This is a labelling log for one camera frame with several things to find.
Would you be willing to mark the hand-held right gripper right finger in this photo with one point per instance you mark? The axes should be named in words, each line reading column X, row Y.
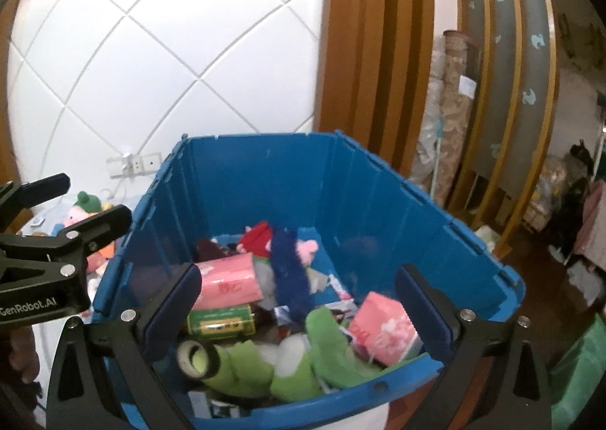
column 421, row 311

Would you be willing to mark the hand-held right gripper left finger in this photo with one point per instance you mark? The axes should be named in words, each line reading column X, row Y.
column 180, row 307

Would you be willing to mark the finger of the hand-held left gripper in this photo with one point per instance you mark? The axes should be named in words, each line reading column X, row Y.
column 94, row 226
column 38, row 193

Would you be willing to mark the dark blue fuzzy plush strip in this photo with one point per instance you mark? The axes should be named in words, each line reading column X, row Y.
column 289, row 278

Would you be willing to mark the blue plastic storage bin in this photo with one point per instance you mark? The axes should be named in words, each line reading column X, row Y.
column 265, row 184

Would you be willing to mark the person's left hand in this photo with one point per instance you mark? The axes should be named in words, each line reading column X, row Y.
column 24, row 356

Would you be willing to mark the small green frog plush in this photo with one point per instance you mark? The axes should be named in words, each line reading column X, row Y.
column 89, row 202

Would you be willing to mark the small white device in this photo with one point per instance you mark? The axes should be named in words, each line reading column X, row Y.
column 38, row 222

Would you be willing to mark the pile of plush toys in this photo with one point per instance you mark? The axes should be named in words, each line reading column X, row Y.
column 54, row 217

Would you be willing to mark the pig plush in orange dress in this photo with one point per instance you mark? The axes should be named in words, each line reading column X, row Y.
column 102, row 259

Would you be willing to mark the pink tissue pack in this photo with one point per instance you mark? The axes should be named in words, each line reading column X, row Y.
column 227, row 281
column 383, row 326

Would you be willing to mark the green can with yellow label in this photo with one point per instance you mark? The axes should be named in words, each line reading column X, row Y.
column 220, row 320

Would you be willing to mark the clear tape roll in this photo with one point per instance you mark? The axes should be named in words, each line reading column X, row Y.
column 194, row 359

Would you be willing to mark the dark maroon pouch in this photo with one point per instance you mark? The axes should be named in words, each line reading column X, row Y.
column 210, row 250

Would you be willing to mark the light green frog plush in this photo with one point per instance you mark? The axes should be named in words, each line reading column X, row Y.
column 246, row 368

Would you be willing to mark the pig plush in red dress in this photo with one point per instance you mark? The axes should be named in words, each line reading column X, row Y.
column 255, row 238

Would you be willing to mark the light blue pole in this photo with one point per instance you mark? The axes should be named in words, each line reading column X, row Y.
column 435, row 155

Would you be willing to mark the white lace cloth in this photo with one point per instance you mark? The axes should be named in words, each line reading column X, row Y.
column 584, row 283

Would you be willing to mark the green plastic bag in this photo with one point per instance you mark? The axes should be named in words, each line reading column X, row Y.
column 580, row 373

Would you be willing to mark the clear plastic bags pile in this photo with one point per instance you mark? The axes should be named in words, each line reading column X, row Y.
column 549, row 193

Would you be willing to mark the pink cloth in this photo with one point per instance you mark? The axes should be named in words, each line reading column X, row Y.
column 594, row 222

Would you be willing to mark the black garment on stand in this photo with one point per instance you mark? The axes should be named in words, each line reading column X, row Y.
column 577, row 193

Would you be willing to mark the patterned rolled carpet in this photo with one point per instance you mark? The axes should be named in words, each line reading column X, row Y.
column 454, row 117

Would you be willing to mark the frosted glass door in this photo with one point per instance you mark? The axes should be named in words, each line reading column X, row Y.
column 506, row 103

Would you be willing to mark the wooden slatted partition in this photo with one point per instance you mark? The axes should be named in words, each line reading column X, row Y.
column 374, row 56

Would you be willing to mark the white wall socket panel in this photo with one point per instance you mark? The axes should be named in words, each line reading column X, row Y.
column 137, row 164

